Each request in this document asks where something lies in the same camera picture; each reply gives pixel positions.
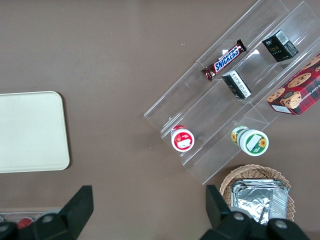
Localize red plaid cookie box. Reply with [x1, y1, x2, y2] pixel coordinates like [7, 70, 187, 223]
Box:
[266, 53, 320, 117]

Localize cream rectangular plastic tray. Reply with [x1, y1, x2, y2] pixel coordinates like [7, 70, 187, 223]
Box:
[0, 90, 71, 174]

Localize Snickers chocolate bar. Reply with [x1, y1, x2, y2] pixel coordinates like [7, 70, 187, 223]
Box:
[201, 39, 248, 83]

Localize red-lidded small jar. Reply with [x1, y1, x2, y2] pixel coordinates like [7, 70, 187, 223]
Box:
[170, 124, 196, 153]

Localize green sunflower-label jar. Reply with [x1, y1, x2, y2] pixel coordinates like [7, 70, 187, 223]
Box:
[230, 125, 270, 157]

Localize small black carton box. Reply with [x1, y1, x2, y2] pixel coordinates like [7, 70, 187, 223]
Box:
[261, 29, 300, 63]
[221, 70, 253, 100]

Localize red cola bottle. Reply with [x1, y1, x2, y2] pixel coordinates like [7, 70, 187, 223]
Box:
[16, 217, 35, 230]

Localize clear acrylic stepped shelf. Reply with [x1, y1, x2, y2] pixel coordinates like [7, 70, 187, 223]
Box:
[143, 0, 320, 186]

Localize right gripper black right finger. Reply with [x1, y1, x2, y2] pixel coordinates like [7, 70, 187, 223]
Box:
[199, 184, 252, 240]

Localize clear acrylic bottle rack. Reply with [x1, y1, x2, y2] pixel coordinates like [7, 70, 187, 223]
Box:
[0, 206, 63, 226]

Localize silver foil packets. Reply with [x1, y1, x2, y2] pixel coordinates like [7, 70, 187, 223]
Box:
[230, 179, 290, 226]

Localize light wicker basket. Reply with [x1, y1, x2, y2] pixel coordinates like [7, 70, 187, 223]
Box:
[219, 164, 296, 223]

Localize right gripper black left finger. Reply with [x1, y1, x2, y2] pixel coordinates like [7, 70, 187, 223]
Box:
[18, 185, 95, 240]

